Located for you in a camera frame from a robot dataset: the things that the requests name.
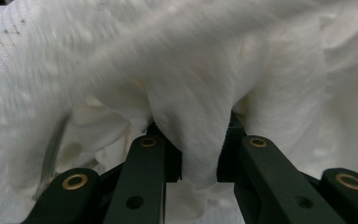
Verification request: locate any white cloth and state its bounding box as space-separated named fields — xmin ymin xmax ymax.
xmin=0 ymin=0 xmax=131 ymax=224
xmin=52 ymin=0 xmax=358 ymax=224

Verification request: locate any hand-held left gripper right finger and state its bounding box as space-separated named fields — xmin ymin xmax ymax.
xmin=216 ymin=110 xmax=246 ymax=183

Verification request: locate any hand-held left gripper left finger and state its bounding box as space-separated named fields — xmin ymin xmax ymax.
xmin=145 ymin=122 xmax=183 ymax=183

